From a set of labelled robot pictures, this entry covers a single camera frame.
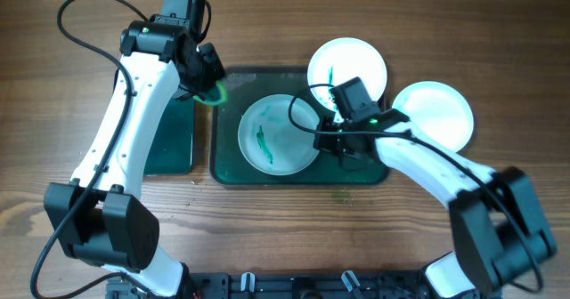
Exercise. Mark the white plate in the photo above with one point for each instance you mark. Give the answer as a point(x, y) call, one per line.
point(440, 112)
point(344, 58)

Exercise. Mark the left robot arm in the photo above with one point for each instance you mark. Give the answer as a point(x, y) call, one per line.
point(97, 216)

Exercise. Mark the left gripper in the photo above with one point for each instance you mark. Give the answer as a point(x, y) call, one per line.
point(207, 72)

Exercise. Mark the green yellow sponge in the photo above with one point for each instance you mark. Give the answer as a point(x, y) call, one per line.
point(215, 96)

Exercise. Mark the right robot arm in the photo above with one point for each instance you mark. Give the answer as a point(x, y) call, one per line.
point(499, 230)

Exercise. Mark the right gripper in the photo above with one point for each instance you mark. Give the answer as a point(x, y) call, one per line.
point(331, 141)

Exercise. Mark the large dark green tray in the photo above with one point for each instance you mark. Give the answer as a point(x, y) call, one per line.
point(245, 86)

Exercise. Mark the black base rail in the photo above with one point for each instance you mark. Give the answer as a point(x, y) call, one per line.
point(384, 285)

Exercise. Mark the small black water tray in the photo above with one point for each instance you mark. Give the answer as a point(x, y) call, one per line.
point(157, 136)

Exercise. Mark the pale blue plate bottom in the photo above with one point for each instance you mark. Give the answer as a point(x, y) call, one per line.
point(269, 140)

